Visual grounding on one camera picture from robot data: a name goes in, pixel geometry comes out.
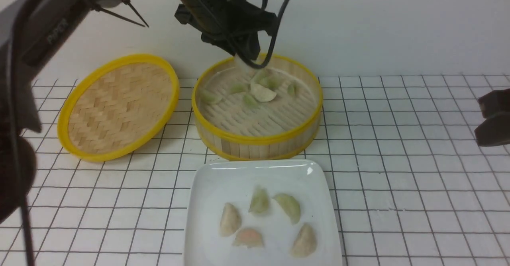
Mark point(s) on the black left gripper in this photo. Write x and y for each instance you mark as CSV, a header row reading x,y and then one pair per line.
x,y
231,25

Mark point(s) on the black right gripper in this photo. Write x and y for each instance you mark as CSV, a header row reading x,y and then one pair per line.
x,y
495,128

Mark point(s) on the white dumpling steamer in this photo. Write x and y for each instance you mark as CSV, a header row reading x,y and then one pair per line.
x,y
261,93
243,67

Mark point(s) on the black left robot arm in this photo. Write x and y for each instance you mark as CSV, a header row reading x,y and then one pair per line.
x,y
32,31

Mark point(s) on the green dumpling plate middle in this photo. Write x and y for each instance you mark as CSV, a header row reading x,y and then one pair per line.
x,y
259,204

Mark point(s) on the green dumpling plate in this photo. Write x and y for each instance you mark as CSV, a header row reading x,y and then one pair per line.
x,y
259,204
290,206

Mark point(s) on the white square plate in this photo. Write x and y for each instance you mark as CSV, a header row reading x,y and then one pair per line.
x,y
234,182

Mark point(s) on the green dumpling plate right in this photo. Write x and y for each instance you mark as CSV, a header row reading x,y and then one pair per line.
x,y
290,206

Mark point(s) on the pale dumpling plate left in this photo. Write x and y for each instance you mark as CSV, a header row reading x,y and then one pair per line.
x,y
230,222

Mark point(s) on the beige dumpling plate bottom right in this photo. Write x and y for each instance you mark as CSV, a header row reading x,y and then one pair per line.
x,y
305,243

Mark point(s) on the pink dumpling plate bottom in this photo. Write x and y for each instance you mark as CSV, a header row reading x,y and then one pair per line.
x,y
249,237

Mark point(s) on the green dumpling steamer left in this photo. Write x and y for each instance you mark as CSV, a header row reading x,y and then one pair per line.
x,y
209,98

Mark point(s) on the green dumpling steamer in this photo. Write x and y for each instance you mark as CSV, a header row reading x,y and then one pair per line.
x,y
291,89
209,98
250,101

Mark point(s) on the green dumpling steamer front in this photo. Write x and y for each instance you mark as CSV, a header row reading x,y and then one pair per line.
x,y
250,101

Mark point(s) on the green dumpling steamer right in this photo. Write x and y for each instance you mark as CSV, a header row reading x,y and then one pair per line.
x,y
291,89

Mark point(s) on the yellow-rimmed bamboo steamer basket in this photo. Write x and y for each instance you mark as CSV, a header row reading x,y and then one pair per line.
x,y
278,129

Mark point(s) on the yellow-rimmed bamboo steamer lid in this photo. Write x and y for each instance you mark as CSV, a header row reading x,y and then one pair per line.
x,y
119,107

